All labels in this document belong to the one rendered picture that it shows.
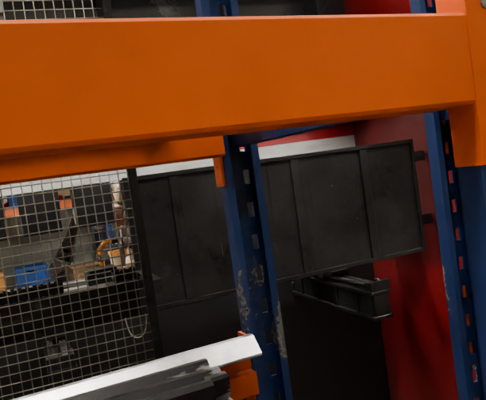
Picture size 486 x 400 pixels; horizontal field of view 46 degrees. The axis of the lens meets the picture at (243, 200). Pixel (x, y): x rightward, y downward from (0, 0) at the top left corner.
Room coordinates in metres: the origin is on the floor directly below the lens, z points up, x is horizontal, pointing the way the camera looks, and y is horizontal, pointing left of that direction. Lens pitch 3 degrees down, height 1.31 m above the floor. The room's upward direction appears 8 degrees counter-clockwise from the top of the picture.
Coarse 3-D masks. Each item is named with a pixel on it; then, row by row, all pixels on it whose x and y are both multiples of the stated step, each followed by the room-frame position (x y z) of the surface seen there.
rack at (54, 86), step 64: (448, 0) 0.42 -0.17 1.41; (0, 64) 0.28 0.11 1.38; (64, 64) 0.29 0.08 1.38; (128, 64) 0.30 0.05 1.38; (192, 64) 0.32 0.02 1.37; (256, 64) 0.33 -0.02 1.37; (320, 64) 0.35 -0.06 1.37; (384, 64) 0.37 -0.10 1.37; (448, 64) 0.39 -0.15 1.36; (0, 128) 0.27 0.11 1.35; (64, 128) 0.29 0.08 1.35; (128, 128) 0.30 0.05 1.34; (192, 128) 0.31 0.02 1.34; (256, 128) 0.34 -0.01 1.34; (320, 128) 0.65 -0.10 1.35; (256, 192) 0.85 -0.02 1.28; (256, 256) 0.87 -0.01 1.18; (256, 320) 0.86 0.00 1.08; (256, 384) 0.81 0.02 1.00
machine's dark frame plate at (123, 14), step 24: (96, 0) 2.20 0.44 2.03; (120, 0) 2.26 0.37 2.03; (144, 0) 2.30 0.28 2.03; (168, 0) 2.33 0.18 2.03; (192, 0) 2.37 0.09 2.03; (240, 0) 2.45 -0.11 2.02; (264, 0) 2.49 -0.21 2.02; (288, 0) 2.53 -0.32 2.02; (312, 0) 2.47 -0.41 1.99; (336, 0) 2.62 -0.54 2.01
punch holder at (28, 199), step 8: (40, 192) 2.17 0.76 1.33; (56, 192) 2.19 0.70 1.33; (24, 200) 2.15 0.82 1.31; (32, 200) 2.16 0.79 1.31; (40, 200) 2.17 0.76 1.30; (48, 200) 2.18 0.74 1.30; (32, 208) 2.16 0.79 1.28; (40, 208) 2.17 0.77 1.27; (48, 208) 2.18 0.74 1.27; (56, 208) 2.19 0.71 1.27; (24, 216) 2.15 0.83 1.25; (32, 216) 2.16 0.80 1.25; (40, 216) 2.17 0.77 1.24; (48, 216) 2.18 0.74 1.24; (24, 224) 2.15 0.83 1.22; (40, 224) 2.17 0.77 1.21; (48, 224) 2.18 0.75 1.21; (56, 224) 2.19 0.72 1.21; (24, 232) 2.15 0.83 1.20; (32, 232) 2.16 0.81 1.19; (56, 232) 2.19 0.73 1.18
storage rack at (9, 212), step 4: (68, 200) 7.54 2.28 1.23; (60, 204) 7.50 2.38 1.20; (68, 204) 7.54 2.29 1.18; (12, 208) 7.25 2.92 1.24; (16, 208) 7.27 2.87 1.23; (60, 208) 7.49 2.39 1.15; (8, 212) 7.23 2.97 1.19; (12, 212) 7.25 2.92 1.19; (16, 212) 7.26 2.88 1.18; (8, 216) 7.22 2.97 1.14; (108, 224) 7.72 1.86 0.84; (108, 228) 7.72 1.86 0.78; (112, 228) 7.75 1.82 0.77; (112, 232) 7.74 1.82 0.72; (96, 236) 8.54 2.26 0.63; (100, 236) 8.57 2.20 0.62; (112, 236) 7.74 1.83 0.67; (96, 240) 8.54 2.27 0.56; (96, 244) 8.55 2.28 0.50; (108, 244) 7.72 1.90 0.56
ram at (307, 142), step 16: (336, 128) 2.65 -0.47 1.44; (352, 128) 2.68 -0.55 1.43; (272, 144) 2.53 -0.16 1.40; (288, 144) 2.56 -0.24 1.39; (304, 144) 2.59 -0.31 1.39; (320, 144) 2.62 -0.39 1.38; (336, 144) 2.64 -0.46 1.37; (352, 144) 2.68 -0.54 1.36; (192, 160) 2.39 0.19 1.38; (208, 160) 2.42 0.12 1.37; (112, 176) 2.27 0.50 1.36; (16, 192) 2.14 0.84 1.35
